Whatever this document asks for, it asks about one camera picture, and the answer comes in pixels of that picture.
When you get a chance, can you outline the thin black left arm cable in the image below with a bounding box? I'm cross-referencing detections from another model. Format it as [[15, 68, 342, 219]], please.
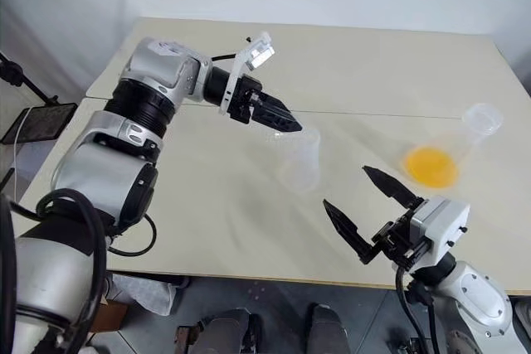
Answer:
[[106, 211, 158, 257]]

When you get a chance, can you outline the clear plastic beaker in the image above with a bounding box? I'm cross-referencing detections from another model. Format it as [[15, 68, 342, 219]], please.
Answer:
[[267, 128, 323, 194]]

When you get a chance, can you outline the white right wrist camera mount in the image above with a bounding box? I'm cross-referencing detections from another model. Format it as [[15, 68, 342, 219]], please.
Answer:
[[408, 195, 472, 268]]

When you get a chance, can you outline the thin white cable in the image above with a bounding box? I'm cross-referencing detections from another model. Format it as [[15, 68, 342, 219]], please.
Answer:
[[11, 107, 34, 200]]

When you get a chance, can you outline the brown cardboard piece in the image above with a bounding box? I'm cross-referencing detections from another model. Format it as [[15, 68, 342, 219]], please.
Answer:
[[91, 300, 129, 333]]

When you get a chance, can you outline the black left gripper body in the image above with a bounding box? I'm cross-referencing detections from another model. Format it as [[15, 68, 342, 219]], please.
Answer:
[[227, 75, 263, 125]]

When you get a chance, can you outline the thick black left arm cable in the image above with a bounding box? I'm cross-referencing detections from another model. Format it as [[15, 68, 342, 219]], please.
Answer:
[[0, 187, 110, 349]]

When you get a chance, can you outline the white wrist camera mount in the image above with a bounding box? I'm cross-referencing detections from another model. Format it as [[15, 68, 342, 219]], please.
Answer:
[[218, 31, 276, 117], [408, 195, 472, 268]]

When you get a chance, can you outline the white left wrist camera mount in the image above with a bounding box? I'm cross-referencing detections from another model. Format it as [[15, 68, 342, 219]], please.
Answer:
[[218, 31, 276, 117]]

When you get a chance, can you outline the black mesh tray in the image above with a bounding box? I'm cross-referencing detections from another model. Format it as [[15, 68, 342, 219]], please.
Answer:
[[0, 101, 78, 146]]

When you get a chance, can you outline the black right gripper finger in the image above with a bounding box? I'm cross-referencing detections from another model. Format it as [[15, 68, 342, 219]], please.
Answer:
[[322, 198, 382, 266], [362, 165, 425, 210]]

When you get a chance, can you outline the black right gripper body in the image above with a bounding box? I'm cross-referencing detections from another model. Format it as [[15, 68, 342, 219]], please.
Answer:
[[372, 200, 429, 269]]

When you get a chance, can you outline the clear flask with orange liquid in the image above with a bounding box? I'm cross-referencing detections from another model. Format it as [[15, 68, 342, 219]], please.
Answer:
[[398, 102, 504, 189]]

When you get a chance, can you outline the dark rounded grey shape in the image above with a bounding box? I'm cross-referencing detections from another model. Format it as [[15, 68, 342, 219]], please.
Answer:
[[194, 308, 263, 354], [305, 302, 350, 354]]

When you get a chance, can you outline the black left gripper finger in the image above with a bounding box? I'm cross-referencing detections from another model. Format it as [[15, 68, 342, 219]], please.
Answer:
[[250, 104, 297, 135], [256, 90, 304, 131]]

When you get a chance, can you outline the black tripod stand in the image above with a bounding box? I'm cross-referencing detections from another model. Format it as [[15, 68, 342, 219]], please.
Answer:
[[0, 51, 59, 107]]

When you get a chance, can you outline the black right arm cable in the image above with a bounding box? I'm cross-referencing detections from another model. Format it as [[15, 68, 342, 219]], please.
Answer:
[[394, 265, 441, 354]]

